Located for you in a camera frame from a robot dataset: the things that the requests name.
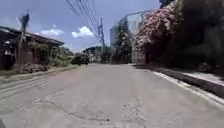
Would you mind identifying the pink flowering bush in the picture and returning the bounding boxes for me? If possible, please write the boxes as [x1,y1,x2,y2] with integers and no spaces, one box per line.
[134,1,181,64]

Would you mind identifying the dark green tree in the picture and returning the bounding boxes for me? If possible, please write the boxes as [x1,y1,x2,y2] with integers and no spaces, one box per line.
[111,21,134,65]

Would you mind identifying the utility pole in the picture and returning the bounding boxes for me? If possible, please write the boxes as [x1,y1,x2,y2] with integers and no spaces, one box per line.
[97,17,107,55]

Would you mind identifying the leaning pole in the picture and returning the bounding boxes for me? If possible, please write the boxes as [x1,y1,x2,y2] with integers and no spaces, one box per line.
[17,9,31,66]

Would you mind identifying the grass verge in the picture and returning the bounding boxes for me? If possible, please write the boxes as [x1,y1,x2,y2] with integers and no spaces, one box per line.
[0,63,81,84]

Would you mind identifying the raised concrete kerb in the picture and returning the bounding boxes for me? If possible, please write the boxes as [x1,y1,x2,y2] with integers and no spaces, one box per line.
[133,63,224,103]

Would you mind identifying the green bushes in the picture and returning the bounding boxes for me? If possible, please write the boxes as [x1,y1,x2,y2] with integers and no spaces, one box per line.
[49,46,76,68]

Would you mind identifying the low house with dark roof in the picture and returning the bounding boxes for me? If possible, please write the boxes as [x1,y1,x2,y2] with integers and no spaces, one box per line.
[0,25,66,70]

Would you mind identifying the dark vehicle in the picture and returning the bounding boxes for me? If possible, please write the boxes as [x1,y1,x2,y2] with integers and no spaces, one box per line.
[71,53,90,66]

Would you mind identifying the overhead wires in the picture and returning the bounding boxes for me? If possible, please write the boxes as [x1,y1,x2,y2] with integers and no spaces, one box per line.
[65,0,105,42]

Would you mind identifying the dark trees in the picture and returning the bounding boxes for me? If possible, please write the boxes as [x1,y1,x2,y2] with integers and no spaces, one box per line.
[159,0,224,73]

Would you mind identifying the tall pale building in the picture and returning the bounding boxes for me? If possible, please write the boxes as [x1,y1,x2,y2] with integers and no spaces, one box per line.
[109,9,155,64]

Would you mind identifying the grey concrete road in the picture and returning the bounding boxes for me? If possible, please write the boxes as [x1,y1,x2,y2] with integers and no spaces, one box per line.
[0,63,224,128]

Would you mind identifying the heap of rubble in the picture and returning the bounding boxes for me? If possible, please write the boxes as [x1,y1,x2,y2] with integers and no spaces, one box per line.
[21,63,50,74]

